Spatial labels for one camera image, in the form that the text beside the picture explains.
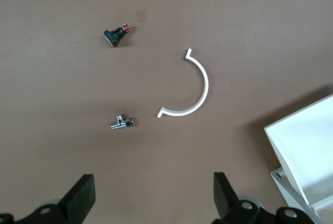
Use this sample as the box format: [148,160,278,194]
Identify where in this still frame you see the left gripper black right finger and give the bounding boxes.
[213,172,319,224]

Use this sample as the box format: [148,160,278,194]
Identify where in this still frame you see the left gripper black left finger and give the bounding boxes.
[0,173,96,224]

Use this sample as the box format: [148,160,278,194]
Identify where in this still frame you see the small chrome metal fitting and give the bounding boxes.
[109,114,137,130]

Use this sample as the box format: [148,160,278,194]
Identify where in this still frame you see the white curved plastic arc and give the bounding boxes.
[156,48,210,119]

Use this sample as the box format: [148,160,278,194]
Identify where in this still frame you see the pale rectangular tape patch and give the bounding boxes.
[135,9,148,23]

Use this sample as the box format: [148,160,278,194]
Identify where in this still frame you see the small black red switch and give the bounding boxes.
[103,23,133,49]

